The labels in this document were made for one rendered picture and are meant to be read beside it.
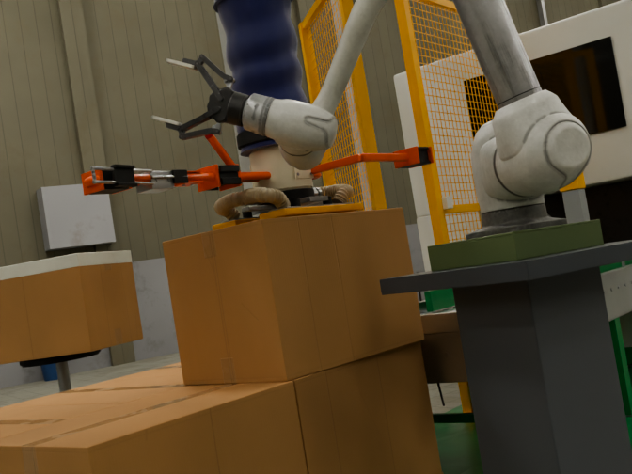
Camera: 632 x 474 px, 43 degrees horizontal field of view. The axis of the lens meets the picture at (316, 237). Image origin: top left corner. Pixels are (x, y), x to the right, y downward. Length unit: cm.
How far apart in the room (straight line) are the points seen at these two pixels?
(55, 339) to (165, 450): 182
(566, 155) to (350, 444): 93
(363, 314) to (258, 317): 34
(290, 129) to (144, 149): 952
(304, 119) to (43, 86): 941
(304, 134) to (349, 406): 75
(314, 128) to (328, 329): 57
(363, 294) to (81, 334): 150
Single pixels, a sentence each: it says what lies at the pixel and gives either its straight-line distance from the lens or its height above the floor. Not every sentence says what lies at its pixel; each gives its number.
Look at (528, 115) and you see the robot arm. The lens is 177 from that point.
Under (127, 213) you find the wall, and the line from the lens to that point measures 1104.
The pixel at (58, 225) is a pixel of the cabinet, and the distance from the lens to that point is 1049.
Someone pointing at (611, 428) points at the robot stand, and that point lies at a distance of 204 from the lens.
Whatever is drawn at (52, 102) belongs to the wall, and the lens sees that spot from 1108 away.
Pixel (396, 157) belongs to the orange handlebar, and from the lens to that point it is 232.
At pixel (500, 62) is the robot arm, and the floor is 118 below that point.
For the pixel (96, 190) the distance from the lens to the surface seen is 190.
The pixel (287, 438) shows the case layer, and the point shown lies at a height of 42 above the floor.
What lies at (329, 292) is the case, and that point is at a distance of 211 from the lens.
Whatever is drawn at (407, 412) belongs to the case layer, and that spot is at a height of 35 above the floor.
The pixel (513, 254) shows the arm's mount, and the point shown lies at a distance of 182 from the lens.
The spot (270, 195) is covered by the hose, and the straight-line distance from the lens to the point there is 213.
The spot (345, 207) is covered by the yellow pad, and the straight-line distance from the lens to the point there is 230.
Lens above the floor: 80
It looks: 2 degrees up
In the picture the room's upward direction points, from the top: 9 degrees counter-clockwise
